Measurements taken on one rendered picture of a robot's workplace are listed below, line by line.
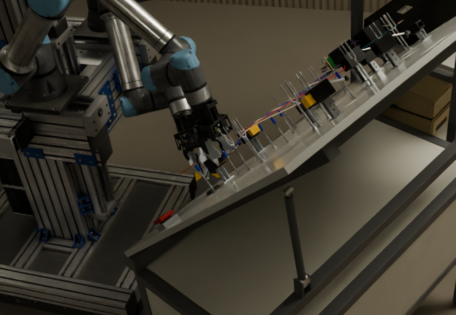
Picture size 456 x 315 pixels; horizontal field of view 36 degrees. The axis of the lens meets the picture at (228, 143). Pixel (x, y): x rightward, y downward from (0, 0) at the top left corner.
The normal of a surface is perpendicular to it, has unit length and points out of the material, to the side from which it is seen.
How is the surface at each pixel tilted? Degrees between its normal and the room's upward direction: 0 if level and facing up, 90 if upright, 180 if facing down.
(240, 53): 0
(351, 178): 0
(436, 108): 90
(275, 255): 0
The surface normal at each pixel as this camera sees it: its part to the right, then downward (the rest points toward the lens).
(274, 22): -0.10, -0.79
